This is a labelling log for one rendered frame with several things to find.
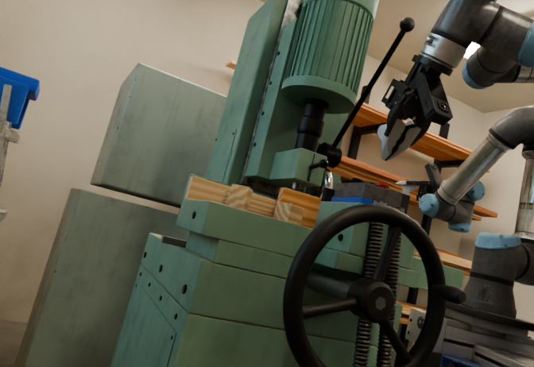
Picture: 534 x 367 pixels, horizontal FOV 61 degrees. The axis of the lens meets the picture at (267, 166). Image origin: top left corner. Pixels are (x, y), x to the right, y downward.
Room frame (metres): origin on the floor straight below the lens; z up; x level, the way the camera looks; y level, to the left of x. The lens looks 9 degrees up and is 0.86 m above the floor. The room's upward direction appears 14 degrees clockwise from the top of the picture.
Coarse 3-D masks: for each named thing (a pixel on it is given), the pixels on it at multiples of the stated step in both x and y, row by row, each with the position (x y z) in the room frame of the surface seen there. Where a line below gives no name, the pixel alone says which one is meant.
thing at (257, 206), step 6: (228, 192) 0.95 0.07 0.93; (228, 198) 0.95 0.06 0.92; (252, 198) 0.97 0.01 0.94; (252, 204) 0.97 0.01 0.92; (258, 204) 0.98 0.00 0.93; (264, 204) 0.98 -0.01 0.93; (270, 204) 0.99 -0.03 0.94; (252, 210) 0.97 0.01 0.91; (258, 210) 0.98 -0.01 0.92; (264, 210) 0.98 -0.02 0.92; (270, 210) 0.99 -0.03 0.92; (270, 216) 0.99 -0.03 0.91; (438, 252) 1.17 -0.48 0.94
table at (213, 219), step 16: (192, 208) 0.87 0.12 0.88; (208, 208) 0.78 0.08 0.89; (224, 208) 0.79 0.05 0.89; (176, 224) 0.96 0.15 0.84; (192, 224) 0.85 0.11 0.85; (208, 224) 0.78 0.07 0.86; (224, 224) 0.79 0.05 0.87; (240, 224) 0.80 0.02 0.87; (256, 224) 0.81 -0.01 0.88; (272, 224) 0.82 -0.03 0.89; (288, 224) 0.84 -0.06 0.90; (224, 240) 0.80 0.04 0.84; (240, 240) 0.80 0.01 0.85; (256, 240) 0.82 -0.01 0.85; (272, 240) 0.83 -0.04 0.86; (288, 240) 0.84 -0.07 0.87; (288, 256) 0.84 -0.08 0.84; (320, 256) 0.82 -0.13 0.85; (336, 256) 0.77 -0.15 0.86; (352, 256) 0.78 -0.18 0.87; (352, 272) 0.78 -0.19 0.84; (400, 272) 0.82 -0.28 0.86; (416, 272) 0.83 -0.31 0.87; (448, 272) 0.98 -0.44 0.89
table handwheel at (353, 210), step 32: (320, 224) 0.66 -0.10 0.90; (352, 224) 0.67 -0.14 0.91; (416, 224) 0.71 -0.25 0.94; (384, 256) 0.70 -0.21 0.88; (288, 288) 0.64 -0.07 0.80; (320, 288) 0.81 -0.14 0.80; (352, 288) 0.70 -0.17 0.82; (384, 288) 0.68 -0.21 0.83; (288, 320) 0.64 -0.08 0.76; (384, 320) 0.69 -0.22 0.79; (416, 352) 0.73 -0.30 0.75
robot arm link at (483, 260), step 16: (480, 240) 1.32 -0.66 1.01; (496, 240) 1.28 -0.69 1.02; (512, 240) 1.28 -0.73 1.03; (480, 256) 1.31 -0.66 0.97; (496, 256) 1.28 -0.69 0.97; (512, 256) 1.28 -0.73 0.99; (528, 256) 1.31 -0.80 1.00; (480, 272) 1.30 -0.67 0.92; (496, 272) 1.28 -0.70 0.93; (512, 272) 1.28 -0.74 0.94
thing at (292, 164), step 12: (276, 156) 1.07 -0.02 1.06; (288, 156) 1.01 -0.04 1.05; (300, 156) 0.96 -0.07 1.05; (312, 156) 0.97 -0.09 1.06; (324, 156) 0.98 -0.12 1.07; (276, 168) 1.06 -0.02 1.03; (288, 168) 0.99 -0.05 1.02; (300, 168) 0.96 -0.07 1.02; (324, 168) 0.98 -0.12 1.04; (276, 180) 1.07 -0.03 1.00; (288, 180) 1.01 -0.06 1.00; (300, 180) 0.97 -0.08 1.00; (312, 180) 0.98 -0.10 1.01
